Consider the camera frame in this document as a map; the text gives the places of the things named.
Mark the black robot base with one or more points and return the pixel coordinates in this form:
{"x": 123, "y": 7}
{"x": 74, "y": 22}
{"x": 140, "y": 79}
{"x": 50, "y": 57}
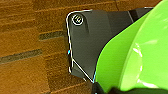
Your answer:
{"x": 86, "y": 40}

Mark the green plastic bowl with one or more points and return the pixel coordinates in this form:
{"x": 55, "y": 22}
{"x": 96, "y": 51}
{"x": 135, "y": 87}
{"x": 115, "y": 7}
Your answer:
{"x": 136, "y": 50}

